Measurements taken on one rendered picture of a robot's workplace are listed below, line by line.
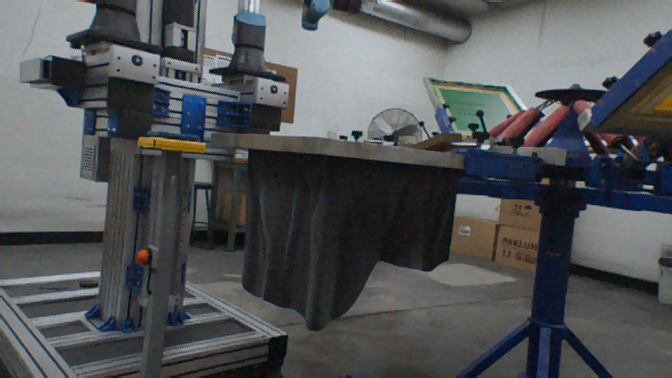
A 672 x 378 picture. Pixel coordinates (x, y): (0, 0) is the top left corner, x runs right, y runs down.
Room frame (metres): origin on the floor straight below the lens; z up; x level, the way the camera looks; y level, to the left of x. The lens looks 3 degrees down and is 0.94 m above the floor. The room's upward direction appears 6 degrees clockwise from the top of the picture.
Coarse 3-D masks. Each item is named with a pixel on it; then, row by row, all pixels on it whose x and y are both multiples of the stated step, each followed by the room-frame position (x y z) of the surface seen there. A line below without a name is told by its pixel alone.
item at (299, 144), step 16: (224, 144) 1.50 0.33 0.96; (240, 144) 1.42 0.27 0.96; (256, 144) 1.34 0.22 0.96; (272, 144) 1.27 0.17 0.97; (288, 144) 1.21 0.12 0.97; (304, 144) 1.16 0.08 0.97; (320, 144) 1.12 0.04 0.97; (336, 144) 1.14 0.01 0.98; (352, 144) 1.17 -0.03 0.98; (368, 144) 1.20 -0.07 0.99; (384, 160) 1.23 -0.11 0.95; (400, 160) 1.26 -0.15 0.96; (416, 160) 1.29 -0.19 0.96; (432, 160) 1.33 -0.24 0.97; (448, 160) 1.36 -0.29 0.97; (464, 160) 1.40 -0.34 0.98
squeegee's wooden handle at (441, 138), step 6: (432, 138) 1.59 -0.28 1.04; (438, 138) 1.56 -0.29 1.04; (444, 138) 1.55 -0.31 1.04; (450, 138) 1.56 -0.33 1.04; (456, 138) 1.57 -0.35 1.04; (414, 144) 1.70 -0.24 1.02; (420, 144) 1.66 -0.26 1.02; (426, 144) 1.63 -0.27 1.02; (432, 144) 1.59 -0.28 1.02; (438, 144) 1.58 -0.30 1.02; (444, 144) 1.58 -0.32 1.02; (426, 150) 1.66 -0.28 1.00; (432, 150) 1.67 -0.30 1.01; (438, 150) 1.68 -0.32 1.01
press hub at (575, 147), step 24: (576, 96) 2.17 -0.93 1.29; (600, 96) 2.16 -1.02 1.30; (576, 120) 2.17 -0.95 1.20; (552, 144) 2.19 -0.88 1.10; (576, 144) 2.14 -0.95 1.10; (576, 168) 2.02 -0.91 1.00; (552, 192) 2.04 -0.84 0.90; (552, 216) 2.16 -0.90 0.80; (576, 216) 2.15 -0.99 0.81; (552, 240) 2.16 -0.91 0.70; (552, 264) 2.15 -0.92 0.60; (552, 288) 2.15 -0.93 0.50; (552, 312) 2.15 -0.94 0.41; (528, 336) 2.22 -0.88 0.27; (552, 336) 2.13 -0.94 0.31; (528, 360) 2.20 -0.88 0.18; (552, 360) 2.15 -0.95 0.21
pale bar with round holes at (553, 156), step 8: (400, 144) 2.09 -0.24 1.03; (408, 144) 2.06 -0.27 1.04; (448, 152) 1.90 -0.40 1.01; (504, 152) 1.70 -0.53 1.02; (512, 152) 1.68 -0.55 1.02; (520, 152) 1.65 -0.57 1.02; (528, 152) 1.63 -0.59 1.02; (536, 152) 1.61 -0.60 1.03; (544, 152) 1.59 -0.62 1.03; (552, 152) 1.57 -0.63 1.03; (560, 152) 1.57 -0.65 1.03; (544, 160) 1.59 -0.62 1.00; (552, 160) 1.57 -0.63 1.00; (560, 160) 1.57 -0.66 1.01
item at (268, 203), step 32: (256, 160) 1.52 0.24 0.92; (288, 160) 1.37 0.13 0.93; (320, 160) 1.25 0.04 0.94; (256, 192) 1.54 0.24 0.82; (288, 192) 1.38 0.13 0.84; (320, 192) 1.27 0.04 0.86; (256, 224) 1.53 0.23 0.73; (288, 224) 1.38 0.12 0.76; (320, 224) 1.25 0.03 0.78; (256, 256) 1.52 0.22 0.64; (288, 256) 1.37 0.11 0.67; (320, 256) 1.24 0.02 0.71; (256, 288) 1.51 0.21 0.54; (288, 288) 1.37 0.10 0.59; (320, 288) 1.23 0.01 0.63
